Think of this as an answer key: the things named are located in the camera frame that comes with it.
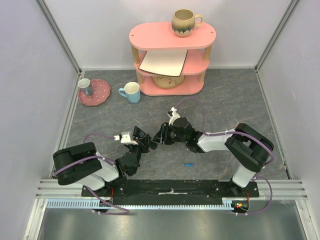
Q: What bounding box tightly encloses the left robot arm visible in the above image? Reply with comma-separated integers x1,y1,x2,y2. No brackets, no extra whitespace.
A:
52,132,157,197

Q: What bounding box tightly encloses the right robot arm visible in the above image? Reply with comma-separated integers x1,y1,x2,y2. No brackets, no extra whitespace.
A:
152,117,274,197

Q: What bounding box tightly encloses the blue battery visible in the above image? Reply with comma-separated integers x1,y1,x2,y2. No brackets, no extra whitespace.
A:
184,163,194,167

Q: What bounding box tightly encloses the light blue mug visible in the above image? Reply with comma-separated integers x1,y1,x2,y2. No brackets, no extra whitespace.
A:
118,82,141,104

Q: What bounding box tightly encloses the beige floral bowl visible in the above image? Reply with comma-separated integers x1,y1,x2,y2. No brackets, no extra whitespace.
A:
151,75,185,89

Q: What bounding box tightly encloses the pink dotted plate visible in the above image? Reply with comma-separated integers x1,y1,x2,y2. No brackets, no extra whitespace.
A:
77,79,111,107

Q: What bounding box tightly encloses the white square plate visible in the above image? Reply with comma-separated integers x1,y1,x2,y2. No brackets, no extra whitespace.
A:
138,49,188,77

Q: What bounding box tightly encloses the grey small mug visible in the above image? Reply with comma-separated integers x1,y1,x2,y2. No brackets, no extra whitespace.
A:
77,78,94,96

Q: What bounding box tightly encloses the pink three-tier shelf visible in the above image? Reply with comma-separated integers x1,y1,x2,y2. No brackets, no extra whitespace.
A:
129,22,216,96

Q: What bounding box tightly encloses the beige ceramic mug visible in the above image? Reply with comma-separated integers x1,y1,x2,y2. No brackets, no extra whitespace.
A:
171,9,204,37

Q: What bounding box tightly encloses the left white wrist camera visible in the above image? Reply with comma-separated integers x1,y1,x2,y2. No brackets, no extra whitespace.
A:
113,131,138,145

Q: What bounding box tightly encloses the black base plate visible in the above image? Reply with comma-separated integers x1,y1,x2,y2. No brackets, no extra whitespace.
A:
94,179,260,200

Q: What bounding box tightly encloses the grey slotted cable duct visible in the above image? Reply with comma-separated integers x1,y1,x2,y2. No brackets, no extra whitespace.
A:
46,197,251,210

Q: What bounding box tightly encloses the aluminium front rail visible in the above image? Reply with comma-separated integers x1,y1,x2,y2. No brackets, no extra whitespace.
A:
36,179,308,200

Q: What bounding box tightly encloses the left aluminium frame post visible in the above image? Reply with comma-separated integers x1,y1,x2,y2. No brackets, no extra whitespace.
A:
35,0,82,74

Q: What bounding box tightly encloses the aluminium frame post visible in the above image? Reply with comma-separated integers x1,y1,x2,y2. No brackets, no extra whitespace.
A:
254,0,300,73
35,0,82,74

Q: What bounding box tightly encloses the right aluminium frame post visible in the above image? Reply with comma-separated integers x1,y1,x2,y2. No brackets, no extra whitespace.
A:
254,0,300,73

